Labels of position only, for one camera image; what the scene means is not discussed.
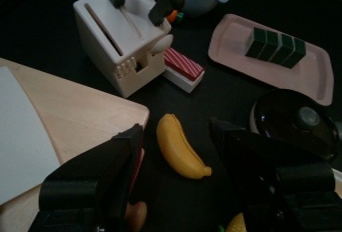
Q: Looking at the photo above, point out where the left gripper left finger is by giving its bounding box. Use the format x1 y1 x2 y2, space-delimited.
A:
27 123 146 232

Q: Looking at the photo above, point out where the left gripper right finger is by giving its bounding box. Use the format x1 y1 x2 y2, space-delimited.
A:
207 117 342 232

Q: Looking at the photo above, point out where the white toy knife block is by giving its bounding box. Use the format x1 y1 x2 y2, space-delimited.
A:
72 0 175 99

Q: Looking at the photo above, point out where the green and yellow toy corn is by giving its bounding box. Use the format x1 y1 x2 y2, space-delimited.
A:
217 212 249 232

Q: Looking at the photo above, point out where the brown toy egg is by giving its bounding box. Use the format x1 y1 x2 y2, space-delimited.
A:
125 200 150 232

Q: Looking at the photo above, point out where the white toy pot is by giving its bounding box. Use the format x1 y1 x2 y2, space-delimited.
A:
332 169 342 199

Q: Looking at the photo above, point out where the white flat sheet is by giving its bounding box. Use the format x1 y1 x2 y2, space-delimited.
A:
0 65 63 207

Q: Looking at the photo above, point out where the yellow toy banana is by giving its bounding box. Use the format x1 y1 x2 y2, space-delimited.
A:
155 113 214 180

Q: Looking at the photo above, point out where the wooden cutting board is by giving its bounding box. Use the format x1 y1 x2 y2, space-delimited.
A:
0 57 151 232

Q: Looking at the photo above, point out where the white toy fork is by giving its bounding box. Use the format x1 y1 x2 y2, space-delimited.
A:
114 57 139 80

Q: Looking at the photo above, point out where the red striped white toy block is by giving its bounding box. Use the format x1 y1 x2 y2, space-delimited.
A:
161 46 206 94

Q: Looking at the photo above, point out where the dark green segmented toy block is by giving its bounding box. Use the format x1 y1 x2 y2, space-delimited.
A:
245 26 308 70

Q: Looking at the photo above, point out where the pink plastic tray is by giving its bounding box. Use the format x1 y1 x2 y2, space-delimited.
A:
207 13 336 107

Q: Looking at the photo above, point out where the white toy spoon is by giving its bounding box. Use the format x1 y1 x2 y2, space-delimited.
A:
150 33 175 56

